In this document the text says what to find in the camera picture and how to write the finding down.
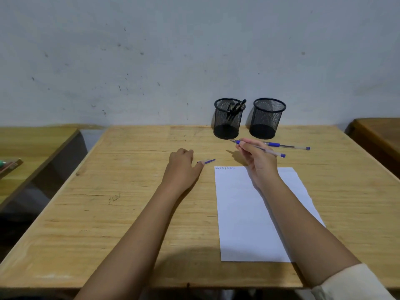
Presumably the person's left hand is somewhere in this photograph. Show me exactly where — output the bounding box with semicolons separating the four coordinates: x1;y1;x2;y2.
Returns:
161;148;205;194

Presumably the person's right hand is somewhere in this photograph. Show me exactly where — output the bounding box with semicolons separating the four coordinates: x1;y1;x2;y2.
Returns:
236;137;280;188

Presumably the blue pen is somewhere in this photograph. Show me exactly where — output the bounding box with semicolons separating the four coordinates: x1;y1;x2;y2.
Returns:
230;139;287;159
264;141;311;151

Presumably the black mesh pen holder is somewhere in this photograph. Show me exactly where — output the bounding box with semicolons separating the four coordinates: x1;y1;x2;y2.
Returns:
213;97;247;140
249;97;287;140

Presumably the white paper sheet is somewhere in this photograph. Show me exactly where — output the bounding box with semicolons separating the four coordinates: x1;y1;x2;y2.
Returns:
214;166;326;263

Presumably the person's left forearm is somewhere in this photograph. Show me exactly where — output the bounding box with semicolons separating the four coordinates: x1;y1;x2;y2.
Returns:
73;182;188;300

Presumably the person's right forearm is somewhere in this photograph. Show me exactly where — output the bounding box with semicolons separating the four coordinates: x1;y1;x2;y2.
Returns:
261;176;362;290

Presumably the dark wooden side table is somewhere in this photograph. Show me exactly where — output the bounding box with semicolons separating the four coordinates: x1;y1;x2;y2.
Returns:
345;117;400;180

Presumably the light wooden side table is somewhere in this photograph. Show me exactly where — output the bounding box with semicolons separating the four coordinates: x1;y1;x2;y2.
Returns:
0;126;88;213

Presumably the cream sleeve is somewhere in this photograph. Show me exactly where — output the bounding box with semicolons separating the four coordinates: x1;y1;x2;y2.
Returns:
310;263;396;300

